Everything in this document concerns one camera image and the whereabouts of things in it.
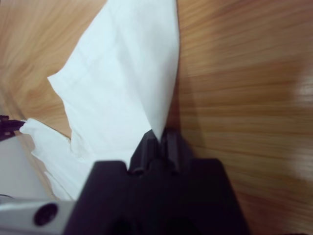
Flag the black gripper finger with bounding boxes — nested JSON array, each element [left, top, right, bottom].
[[128, 129, 160, 173], [160, 128, 194, 173]]

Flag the white t-shirt with black logo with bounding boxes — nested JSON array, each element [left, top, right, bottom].
[[19, 0, 181, 201]]

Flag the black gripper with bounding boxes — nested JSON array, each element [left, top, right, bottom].
[[0, 114, 26, 142]]

